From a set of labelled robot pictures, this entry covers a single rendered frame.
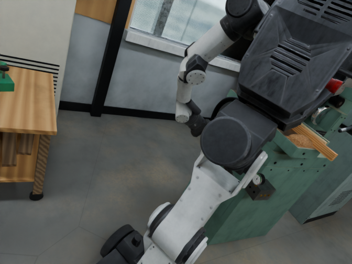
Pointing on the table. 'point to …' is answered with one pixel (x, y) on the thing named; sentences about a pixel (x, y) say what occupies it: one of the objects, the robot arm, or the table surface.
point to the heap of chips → (300, 141)
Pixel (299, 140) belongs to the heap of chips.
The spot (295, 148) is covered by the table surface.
